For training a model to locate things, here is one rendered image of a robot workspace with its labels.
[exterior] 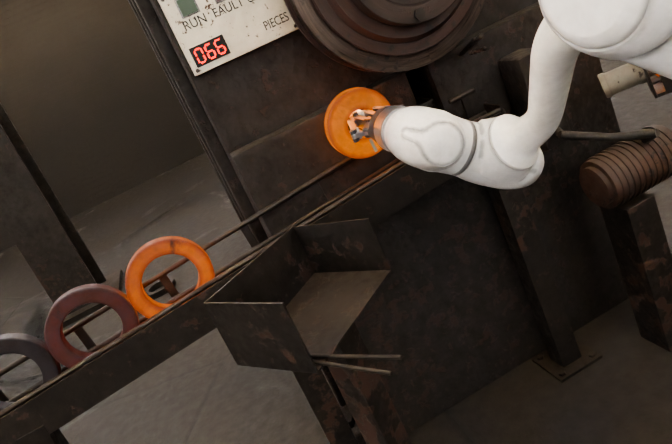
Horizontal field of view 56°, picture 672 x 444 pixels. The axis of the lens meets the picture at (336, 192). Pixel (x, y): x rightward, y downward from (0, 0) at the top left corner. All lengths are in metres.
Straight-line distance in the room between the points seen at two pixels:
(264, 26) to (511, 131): 0.64
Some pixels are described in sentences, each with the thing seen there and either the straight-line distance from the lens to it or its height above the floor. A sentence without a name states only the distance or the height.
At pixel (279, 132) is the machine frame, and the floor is 0.87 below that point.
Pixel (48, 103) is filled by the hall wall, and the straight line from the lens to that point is 7.48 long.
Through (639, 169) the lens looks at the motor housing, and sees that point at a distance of 1.57.
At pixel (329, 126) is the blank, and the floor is 0.85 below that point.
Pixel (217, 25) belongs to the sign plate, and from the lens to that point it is 1.45.
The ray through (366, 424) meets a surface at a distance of 1.32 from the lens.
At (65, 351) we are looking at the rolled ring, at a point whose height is 0.68.
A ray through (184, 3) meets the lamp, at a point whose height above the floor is 1.21.
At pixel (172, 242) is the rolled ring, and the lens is 1.38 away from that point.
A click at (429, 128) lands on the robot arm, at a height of 0.86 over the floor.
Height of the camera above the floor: 1.12
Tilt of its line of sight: 17 degrees down
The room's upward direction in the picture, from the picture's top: 24 degrees counter-clockwise
